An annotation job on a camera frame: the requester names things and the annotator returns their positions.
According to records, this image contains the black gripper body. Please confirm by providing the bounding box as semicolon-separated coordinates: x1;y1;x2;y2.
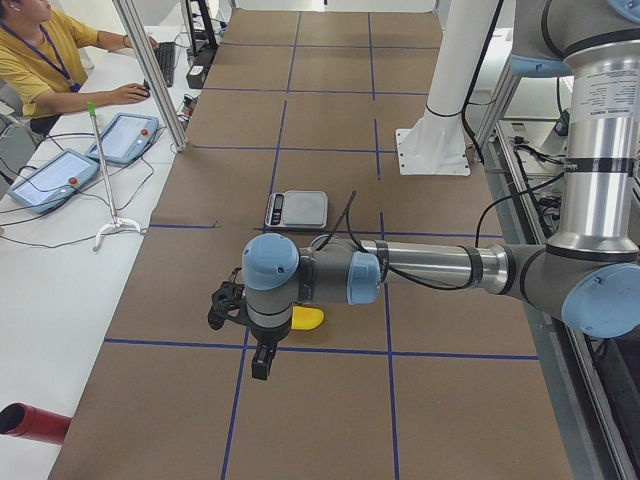
250;325;291;358

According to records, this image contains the yellow mango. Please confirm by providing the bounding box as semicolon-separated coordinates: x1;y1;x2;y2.
291;306;325;331

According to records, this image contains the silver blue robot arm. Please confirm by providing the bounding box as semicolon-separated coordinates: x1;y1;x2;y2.
236;1;639;380

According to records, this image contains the grey kitchen scale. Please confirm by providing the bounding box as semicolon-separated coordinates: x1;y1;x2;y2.
264;190;328;229

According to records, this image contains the metal rod with green tip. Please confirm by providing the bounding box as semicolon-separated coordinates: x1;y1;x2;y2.
87;101;143;252

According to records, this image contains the far teach pendant tablet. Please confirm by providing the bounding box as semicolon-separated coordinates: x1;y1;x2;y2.
98;112;159;165

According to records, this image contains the teach pendant tablet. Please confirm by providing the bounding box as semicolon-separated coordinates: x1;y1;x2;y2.
98;112;159;165
8;149;99;213

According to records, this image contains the red cylinder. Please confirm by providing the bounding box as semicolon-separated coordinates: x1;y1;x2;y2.
1;403;71;445

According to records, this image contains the near teach pendant tablet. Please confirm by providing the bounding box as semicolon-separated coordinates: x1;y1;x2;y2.
8;149;99;213

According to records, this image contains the black keyboard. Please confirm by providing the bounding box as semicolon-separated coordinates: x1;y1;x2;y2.
154;42;175;87

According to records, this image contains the person in yellow shirt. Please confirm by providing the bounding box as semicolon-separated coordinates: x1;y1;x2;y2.
1;1;149;136

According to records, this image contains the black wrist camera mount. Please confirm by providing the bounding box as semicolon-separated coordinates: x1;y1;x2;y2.
207;267;249;331

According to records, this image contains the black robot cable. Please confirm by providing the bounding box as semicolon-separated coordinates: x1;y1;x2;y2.
308;189;546;291

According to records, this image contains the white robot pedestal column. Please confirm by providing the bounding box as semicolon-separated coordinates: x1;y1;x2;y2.
396;1;474;176

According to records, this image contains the aluminium frame post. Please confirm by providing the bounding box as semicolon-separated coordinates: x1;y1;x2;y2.
112;0;187;152

